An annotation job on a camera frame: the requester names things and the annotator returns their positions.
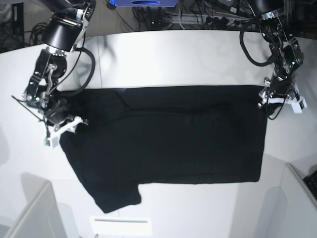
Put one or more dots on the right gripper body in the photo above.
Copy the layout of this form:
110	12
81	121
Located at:
58	118

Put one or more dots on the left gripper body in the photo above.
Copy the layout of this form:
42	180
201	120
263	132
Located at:
278	91

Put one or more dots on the black T-shirt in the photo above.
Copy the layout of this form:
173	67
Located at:
186	135

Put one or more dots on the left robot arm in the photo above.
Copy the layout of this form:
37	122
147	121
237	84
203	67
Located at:
286	56

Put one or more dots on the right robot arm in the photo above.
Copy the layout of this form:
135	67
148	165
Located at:
67	27

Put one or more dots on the black keyboard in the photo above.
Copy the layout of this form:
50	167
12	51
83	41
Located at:
311	182

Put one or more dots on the white table partition left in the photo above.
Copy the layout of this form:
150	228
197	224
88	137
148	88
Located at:
40	218

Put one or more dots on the white table partition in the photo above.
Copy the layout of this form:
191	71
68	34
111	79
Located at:
289	210
40	218

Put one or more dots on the white slotted tray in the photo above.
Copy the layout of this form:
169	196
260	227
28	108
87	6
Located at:
118	226

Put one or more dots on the white table partition right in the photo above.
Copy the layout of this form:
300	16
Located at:
289	210

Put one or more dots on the white power strip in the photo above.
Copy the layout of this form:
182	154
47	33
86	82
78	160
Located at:
204	20

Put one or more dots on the blue box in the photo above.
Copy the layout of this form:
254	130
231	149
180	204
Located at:
135	3

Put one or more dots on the black device with LED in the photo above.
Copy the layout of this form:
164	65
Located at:
156	15

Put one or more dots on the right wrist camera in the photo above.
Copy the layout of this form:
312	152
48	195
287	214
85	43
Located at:
51	142

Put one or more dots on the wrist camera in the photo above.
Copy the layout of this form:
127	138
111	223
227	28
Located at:
51	142
299	105

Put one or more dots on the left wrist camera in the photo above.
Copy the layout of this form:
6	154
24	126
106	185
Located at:
299	105

